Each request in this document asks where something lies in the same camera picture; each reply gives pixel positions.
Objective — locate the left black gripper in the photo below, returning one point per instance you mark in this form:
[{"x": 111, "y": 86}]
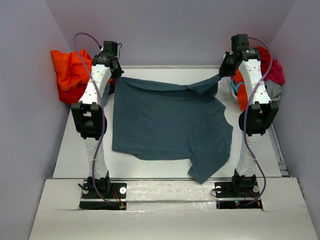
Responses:
[{"x": 118, "y": 73}]

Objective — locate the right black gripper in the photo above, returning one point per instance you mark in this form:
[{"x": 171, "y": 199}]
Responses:
[{"x": 224, "y": 71}]

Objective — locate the blue-grey t shirt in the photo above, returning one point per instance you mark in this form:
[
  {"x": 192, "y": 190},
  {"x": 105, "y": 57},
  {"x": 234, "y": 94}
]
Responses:
[{"x": 163, "y": 121}]

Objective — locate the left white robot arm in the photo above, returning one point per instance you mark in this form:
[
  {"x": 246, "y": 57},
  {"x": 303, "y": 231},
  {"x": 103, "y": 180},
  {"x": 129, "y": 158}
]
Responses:
[{"x": 89, "y": 117}]

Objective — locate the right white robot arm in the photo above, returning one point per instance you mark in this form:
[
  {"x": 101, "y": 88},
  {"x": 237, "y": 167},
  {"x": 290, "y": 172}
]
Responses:
[{"x": 254, "y": 121}]

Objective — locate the dark maroon folded t shirt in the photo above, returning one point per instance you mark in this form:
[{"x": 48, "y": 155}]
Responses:
[{"x": 112, "y": 82}]

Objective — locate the red crumpled t shirt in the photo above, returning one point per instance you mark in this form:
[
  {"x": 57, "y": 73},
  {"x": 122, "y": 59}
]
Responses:
[{"x": 265, "y": 59}]

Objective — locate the orange folded t shirt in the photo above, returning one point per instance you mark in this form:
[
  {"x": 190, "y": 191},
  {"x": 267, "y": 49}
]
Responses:
[{"x": 69, "y": 68}]

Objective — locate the cyan crumpled t shirt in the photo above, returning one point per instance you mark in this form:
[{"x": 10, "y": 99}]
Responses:
[{"x": 238, "y": 89}]

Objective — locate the light blue folded t shirt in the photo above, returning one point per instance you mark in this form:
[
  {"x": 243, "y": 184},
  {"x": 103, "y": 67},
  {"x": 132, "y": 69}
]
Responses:
[{"x": 105, "y": 96}]

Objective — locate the magenta crumpled t shirt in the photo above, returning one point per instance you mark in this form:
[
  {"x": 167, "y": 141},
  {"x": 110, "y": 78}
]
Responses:
[{"x": 275, "y": 73}]

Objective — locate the white perforated plastic basket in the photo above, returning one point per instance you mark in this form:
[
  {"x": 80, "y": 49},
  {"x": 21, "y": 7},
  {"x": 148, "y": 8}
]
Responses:
[{"x": 232, "y": 95}]

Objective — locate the orange crumpled t shirt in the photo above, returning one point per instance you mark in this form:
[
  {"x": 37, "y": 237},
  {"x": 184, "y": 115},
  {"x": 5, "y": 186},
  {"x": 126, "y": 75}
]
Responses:
[{"x": 243, "y": 100}]

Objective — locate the grey crumpled t shirt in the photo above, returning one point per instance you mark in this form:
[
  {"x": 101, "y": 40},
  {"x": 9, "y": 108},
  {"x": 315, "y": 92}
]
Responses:
[{"x": 273, "y": 90}]

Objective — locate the red folded t shirt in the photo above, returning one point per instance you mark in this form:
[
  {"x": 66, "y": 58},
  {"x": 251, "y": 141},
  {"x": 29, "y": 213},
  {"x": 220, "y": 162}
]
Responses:
[{"x": 73, "y": 95}]

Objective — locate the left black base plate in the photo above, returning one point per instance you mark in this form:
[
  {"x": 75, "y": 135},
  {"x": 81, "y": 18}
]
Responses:
[{"x": 114, "y": 200}]

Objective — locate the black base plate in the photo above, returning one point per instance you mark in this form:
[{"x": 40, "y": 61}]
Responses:
[
  {"x": 114, "y": 200},
  {"x": 242, "y": 198}
]

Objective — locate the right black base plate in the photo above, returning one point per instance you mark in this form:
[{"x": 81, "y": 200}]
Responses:
[{"x": 242, "y": 198}]

